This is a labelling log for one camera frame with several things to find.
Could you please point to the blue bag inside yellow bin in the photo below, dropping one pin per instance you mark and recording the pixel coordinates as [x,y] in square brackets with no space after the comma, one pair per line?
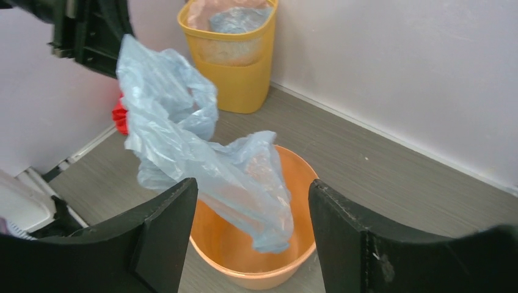
[239,20]

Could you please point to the yellow mesh trash bin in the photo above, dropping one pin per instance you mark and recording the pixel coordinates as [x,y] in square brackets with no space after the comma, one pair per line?
[239,65]

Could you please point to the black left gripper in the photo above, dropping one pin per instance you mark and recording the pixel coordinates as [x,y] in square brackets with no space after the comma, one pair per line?
[89,32]

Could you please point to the light blue trash bag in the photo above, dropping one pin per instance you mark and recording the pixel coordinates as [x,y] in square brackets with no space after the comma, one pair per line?
[171,119]

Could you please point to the red crumpled trash bag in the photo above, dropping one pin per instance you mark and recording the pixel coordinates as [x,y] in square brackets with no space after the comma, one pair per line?
[119,114]

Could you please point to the orange round trash bin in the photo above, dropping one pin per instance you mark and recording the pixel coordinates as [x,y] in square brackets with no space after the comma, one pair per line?
[265,260]

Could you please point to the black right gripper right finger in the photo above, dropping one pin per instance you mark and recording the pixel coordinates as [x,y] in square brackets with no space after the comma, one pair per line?
[363,251]

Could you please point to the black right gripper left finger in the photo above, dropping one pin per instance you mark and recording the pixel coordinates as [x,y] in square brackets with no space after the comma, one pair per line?
[140,250]

